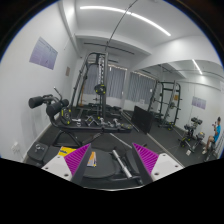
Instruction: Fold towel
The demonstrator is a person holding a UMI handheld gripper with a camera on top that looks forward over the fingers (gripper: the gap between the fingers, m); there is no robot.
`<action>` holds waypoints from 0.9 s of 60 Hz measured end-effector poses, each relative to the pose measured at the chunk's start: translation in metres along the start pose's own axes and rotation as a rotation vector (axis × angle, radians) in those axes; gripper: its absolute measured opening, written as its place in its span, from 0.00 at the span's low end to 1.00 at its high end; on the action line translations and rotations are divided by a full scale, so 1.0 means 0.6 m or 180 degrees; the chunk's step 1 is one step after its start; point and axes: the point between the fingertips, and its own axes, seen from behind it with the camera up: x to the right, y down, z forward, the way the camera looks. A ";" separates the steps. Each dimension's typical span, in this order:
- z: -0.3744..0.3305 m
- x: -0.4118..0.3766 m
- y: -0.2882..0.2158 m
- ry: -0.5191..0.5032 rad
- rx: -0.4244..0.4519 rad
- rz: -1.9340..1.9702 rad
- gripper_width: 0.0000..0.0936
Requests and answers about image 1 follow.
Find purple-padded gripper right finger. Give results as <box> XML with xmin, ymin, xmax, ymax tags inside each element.
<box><xmin>132</xmin><ymin>143</ymin><xmax>183</xmax><ymax>185</ymax></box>

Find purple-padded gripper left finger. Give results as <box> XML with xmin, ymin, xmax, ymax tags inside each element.
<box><xmin>42</xmin><ymin>144</ymin><xmax>92</xmax><ymax>185</ymax></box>

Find yellow paper sheet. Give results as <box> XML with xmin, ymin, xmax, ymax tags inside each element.
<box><xmin>58</xmin><ymin>147</ymin><xmax>75</xmax><ymax>157</ymax></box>

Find silver barbell bar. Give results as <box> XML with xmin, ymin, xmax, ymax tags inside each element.
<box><xmin>112</xmin><ymin>150</ymin><xmax>132</xmax><ymax>178</ymax></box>

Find black plyo box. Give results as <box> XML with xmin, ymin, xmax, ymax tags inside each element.
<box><xmin>131</xmin><ymin>106</ymin><xmax>154</xmax><ymax>134</ymax></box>

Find black power rack machine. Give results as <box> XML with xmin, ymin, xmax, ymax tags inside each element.
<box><xmin>66</xmin><ymin>52</ymin><xmax>133</xmax><ymax>133</ymax></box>

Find black weight bench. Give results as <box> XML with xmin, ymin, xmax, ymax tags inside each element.
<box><xmin>28</xmin><ymin>94</ymin><xmax>103</xmax><ymax>147</ymax></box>

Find grey window curtains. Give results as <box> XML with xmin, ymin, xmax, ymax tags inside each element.
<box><xmin>84</xmin><ymin>65</ymin><xmax>126</xmax><ymax>99</ymax></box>

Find ceiling strip light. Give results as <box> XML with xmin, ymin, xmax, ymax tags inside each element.
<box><xmin>79</xmin><ymin>5</ymin><xmax>172</xmax><ymax>37</ymax></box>

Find large wall mirror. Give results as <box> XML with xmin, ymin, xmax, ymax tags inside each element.
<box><xmin>124</xmin><ymin>59</ymin><xmax>224</xmax><ymax>166</ymax></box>

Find small brown wall plaque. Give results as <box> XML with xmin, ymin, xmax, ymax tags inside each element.
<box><xmin>65</xmin><ymin>67</ymin><xmax>71</xmax><ymax>76</ymax></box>

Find purple wall poster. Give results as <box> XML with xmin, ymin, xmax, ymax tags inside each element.
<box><xmin>29</xmin><ymin>37</ymin><xmax>58</xmax><ymax>70</ymax></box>

